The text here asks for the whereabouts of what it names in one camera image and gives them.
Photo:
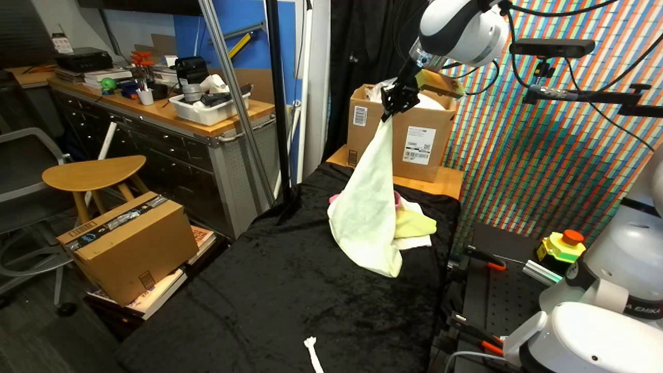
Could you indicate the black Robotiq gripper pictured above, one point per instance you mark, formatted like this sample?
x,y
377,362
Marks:
x,y
400,90

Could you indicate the pale cream cloth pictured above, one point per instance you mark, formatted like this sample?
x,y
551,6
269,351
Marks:
x,y
368,209

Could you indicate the bright yellow towel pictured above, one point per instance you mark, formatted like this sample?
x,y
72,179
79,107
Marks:
x,y
415,222

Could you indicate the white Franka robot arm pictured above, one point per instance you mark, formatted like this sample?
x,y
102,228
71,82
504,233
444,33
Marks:
x,y
621,263

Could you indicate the cardboard box with white label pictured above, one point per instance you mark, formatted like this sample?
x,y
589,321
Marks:
x,y
420,145

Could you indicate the wooden board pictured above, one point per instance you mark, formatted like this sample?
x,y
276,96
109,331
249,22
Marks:
x,y
427,183

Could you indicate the black vertical pole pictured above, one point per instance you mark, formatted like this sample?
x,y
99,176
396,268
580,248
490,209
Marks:
x,y
276,69

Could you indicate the white towel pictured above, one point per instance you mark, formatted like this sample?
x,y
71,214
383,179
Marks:
x,y
415,244

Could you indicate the silver metal pole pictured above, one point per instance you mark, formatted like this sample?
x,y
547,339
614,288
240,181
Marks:
x,y
234,96

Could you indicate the multicolour patterned panel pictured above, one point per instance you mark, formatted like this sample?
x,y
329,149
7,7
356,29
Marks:
x,y
539,173

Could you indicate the white plastic bin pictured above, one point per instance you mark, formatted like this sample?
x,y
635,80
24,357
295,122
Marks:
x,y
208,111

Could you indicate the black desk device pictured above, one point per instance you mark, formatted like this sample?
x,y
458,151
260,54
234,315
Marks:
x,y
190,73

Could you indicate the black velvet table cloth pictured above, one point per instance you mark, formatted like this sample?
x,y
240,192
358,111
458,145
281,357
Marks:
x,y
276,291

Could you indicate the black perforated breadboard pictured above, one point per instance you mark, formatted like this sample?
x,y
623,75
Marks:
x,y
500,298

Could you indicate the yellow red emergency stop button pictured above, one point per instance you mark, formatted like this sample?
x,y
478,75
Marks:
x,y
560,245

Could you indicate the wooden top workbench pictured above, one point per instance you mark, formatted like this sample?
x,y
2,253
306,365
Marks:
x,y
173,145

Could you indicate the white cup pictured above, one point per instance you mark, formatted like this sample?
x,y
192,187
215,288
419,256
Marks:
x,y
145,96

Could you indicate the red flower ornament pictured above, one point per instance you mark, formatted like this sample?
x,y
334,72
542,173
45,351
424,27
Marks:
x,y
141,58

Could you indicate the small green ball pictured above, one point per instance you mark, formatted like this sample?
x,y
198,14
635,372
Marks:
x,y
107,86

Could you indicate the white rod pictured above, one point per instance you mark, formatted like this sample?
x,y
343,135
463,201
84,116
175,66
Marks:
x,y
106,141

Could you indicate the cardboard box with black tape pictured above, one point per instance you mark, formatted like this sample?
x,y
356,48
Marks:
x,y
130,249

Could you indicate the wooden stool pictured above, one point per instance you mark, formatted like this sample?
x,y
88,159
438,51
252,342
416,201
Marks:
x,y
94,173

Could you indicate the black printer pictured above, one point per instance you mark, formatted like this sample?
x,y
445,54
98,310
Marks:
x,y
82,61

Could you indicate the grey swivel chair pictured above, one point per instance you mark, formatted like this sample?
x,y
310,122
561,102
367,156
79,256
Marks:
x,y
26,194

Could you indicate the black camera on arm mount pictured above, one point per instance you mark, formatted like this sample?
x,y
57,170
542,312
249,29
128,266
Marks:
x,y
551,46

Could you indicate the silver metal bracket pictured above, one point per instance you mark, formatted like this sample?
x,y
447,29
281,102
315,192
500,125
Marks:
x,y
540,273

